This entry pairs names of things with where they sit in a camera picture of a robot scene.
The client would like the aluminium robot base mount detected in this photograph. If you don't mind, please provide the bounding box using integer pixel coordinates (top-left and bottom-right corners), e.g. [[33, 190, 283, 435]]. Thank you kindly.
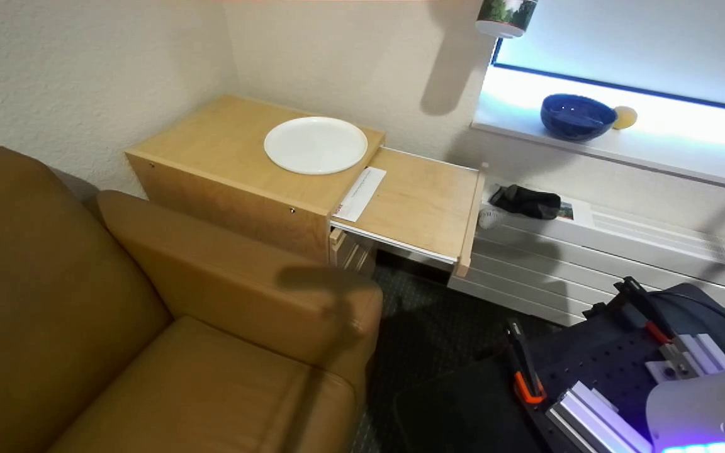
[[543, 330, 725, 453]]

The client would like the dark blue bowl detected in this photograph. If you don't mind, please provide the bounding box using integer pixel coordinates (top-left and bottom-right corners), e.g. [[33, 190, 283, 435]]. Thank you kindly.
[[538, 89, 619, 142]]

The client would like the wooden pull-out shelf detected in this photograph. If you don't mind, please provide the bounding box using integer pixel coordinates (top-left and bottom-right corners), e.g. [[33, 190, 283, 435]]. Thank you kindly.
[[328, 142, 488, 281]]

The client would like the brown leather armchair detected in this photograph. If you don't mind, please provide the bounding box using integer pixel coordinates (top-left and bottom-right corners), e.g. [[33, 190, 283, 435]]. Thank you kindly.
[[0, 142, 387, 453]]

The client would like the red-handled black clamp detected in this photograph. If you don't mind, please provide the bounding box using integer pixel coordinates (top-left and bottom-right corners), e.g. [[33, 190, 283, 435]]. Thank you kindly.
[[611, 273, 677, 346]]

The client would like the white round plate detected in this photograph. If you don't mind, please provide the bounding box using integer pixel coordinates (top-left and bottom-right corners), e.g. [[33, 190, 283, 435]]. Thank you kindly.
[[261, 112, 373, 178]]

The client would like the orange-handled black clamp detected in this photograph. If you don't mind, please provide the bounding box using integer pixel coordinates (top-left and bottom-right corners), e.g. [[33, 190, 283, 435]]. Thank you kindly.
[[503, 318, 551, 409]]

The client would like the light wooden cabinet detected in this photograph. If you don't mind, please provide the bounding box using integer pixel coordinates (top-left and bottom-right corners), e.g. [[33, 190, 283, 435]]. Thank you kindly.
[[123, 89, 387, 269]]

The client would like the white remote control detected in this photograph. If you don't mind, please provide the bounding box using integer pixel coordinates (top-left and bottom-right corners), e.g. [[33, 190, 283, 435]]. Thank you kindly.
[[331, 164, 391, 225]]

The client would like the yellow lemon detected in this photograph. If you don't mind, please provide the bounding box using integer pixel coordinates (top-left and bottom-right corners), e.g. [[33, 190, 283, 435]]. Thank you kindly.
[[611, 102, 643, 133]]

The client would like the small black object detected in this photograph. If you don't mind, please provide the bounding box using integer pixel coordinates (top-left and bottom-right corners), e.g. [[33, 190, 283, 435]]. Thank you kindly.
[[485, 180, 566, 223]]

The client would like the white radiator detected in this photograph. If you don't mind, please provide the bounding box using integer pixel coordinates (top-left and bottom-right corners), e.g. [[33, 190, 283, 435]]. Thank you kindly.
[[446, 183, 725, 340]]

